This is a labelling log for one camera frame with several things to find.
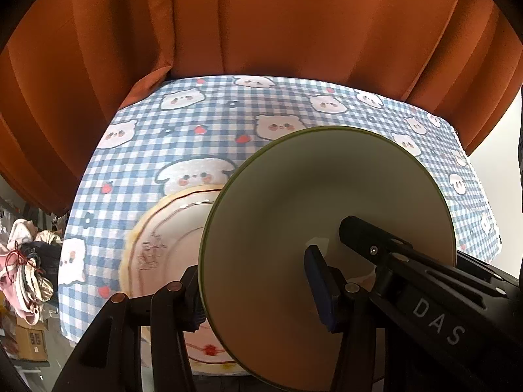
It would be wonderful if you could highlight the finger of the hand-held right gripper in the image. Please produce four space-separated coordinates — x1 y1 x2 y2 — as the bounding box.
338 216 509 299

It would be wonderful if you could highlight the white plate with red flower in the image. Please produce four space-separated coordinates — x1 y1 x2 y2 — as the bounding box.
123 186 246 370

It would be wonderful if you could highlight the orange curtain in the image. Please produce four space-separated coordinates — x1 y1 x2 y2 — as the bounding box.
0 0 523 217

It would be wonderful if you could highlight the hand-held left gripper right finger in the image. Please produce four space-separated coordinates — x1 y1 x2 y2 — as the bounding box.
303 245 387 392

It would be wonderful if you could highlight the cardboard box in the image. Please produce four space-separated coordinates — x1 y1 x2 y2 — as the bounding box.
12 322 52 362

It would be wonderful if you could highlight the small cream bowl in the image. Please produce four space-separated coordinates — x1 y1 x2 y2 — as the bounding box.
198 126 457 392

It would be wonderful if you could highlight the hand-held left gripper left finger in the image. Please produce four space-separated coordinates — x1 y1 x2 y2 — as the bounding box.
57 265 209 392

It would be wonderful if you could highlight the blue checked bear tablecloth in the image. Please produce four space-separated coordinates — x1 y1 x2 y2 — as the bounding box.
57 74 503 376

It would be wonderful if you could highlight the pink cloth pile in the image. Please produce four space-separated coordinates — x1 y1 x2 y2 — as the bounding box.
0 218 64 325

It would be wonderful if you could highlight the scalloped yellow floral plate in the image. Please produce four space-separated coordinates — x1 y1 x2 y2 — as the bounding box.
118 184 242 376

